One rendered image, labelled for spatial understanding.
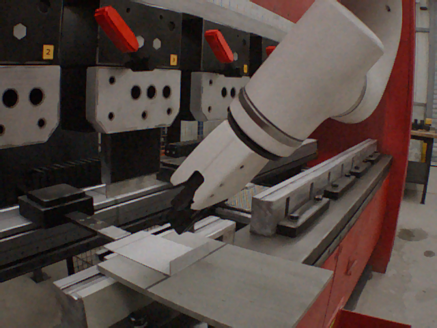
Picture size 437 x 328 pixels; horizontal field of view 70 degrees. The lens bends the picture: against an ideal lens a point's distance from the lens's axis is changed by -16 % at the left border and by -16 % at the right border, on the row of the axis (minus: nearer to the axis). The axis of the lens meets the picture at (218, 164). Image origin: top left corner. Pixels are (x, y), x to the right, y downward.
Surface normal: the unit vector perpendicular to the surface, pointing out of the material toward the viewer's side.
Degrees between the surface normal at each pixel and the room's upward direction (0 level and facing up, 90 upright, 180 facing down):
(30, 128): 90
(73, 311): 90
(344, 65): 116
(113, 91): 90
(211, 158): 87
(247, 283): 0
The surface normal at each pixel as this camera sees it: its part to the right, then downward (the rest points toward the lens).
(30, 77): 0.83, 0.14
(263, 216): -0.55, 0.15
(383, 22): -0.55, 0.61
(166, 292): 0.04, -0.98
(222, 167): -0.33, 0.22
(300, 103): -0.14, 0.52
